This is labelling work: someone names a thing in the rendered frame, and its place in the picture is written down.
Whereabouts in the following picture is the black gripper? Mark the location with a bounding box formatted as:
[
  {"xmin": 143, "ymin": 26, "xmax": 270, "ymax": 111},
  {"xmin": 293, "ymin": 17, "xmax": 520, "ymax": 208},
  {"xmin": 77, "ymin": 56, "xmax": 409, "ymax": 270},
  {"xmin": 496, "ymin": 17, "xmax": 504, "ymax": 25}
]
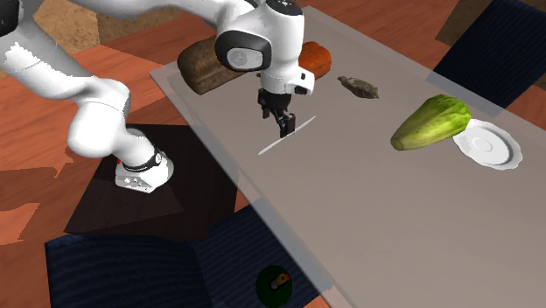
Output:
[{"xmin": 256, "ymin": 87, "xmax": 297, "ymax": 138}]

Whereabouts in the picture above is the thin silver knife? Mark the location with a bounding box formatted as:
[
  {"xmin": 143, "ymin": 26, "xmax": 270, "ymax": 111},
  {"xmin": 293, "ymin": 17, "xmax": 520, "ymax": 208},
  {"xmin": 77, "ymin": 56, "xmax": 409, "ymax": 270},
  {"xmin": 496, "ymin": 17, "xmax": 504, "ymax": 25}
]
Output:
[{"xmin": 257, "ymin": 115, "xmax": 317, "ymax": 157}]

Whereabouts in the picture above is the orange-brown bread roll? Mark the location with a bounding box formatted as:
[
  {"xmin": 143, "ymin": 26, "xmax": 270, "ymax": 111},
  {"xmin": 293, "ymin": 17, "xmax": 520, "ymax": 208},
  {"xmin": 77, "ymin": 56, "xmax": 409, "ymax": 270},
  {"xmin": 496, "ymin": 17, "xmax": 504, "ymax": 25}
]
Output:
[{"xmin": 297, "ymin": 41, "xmax": 333, "ymax": 81}]

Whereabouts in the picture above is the brown-grey lumpy object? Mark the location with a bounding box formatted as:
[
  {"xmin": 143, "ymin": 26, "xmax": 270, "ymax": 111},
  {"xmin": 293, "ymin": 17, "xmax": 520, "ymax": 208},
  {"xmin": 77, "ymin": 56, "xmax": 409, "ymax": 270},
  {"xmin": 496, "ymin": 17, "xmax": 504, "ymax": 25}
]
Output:
[{"xmin": 336, "ymin": 75, "xmax": 381, "ymax": 100}]

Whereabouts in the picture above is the brown bread loaf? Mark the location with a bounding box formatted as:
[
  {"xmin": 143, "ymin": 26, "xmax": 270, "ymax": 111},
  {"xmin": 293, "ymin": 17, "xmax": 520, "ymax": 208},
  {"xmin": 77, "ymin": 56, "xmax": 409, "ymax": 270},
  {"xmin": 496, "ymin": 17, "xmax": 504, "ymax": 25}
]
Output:
[{"xmin": 177, "ymin": 35, "xmax": 246, "ymax": 95}]

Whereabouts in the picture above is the dark robot stand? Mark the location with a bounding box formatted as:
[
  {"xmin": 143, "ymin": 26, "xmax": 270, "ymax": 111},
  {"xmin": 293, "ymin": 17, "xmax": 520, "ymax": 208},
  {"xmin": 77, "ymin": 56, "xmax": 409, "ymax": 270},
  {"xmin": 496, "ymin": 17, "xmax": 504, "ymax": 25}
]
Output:
[{"xmin": 63, "ymin": 123, "xmax": 239, "ymax": 243}]

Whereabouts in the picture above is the green ridged vegetable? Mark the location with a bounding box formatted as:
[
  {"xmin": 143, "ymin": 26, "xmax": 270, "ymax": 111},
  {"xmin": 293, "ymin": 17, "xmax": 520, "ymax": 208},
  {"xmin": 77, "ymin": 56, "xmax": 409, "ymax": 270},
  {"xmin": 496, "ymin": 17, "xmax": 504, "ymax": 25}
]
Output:
[{"xmin": 389, "ymin": 94, "xmax": 473, "ymax": 151}]

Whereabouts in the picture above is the dark green round object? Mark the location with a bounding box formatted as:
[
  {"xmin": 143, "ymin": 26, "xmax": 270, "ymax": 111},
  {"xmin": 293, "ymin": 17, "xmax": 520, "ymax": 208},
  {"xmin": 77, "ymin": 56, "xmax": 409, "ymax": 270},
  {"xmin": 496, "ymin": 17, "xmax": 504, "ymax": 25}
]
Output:
[{"xmin": 255, "ymin": 265, "xmax": 294, "ymax": 308}]

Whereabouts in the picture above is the white scalloped plate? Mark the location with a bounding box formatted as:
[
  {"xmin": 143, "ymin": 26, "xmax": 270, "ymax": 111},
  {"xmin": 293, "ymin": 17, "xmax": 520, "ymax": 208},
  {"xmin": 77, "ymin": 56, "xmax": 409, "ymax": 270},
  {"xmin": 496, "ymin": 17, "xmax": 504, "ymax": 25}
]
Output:
[{"xmin": 452, "ymin": 118, "xmax": 523, "ymax": 172}]

